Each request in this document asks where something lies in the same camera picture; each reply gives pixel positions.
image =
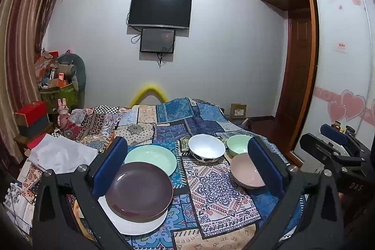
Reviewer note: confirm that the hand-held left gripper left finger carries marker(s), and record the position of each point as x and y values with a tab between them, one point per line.
110	169

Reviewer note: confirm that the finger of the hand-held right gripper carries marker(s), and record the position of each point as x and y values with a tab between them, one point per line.
315	147
335	132

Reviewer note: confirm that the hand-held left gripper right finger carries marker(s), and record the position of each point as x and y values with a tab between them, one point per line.
263	171

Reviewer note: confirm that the pink bowl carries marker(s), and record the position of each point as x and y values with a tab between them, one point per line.
244	171

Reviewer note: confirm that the light green plate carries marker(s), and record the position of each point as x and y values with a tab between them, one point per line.
152	157

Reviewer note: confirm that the brown plate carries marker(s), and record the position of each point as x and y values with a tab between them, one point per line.
137	191

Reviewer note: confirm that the small light green bowl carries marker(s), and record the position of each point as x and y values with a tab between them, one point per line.
237	143

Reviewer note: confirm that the white cloth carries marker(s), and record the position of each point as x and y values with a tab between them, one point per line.
61	153

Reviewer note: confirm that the patchwork blanket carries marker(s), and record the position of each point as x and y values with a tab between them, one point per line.
216	194

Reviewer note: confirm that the white bowl with black spots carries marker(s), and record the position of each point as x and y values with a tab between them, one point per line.
205	147

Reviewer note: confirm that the white plate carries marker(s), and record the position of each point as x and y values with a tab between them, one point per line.
137	227

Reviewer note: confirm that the small cardboard box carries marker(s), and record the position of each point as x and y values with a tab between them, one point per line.
238	111

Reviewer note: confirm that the white sliding wardrobe door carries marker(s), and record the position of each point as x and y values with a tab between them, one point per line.
339	62

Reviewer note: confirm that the pink rabbit toy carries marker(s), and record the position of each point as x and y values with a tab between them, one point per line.
63	113

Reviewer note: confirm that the brown wooden door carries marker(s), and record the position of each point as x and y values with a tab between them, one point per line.
296	62

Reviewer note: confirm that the dark blue box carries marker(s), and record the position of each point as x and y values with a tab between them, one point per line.
35	128

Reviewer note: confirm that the yellow foam tube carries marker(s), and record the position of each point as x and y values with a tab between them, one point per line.
148	89

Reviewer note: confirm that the cluttered box pile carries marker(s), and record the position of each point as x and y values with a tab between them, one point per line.
61	93

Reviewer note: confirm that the red box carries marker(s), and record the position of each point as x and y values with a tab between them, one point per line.
32	112

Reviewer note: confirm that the pile of white papers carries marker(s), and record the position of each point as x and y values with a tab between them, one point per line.
17	209

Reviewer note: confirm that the striped brown curtain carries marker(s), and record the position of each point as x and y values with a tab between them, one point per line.
23	33

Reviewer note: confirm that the small black wall monitor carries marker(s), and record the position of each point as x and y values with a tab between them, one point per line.
157	40

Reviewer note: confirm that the wall-mounted black television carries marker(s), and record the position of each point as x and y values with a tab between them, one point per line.
159	9

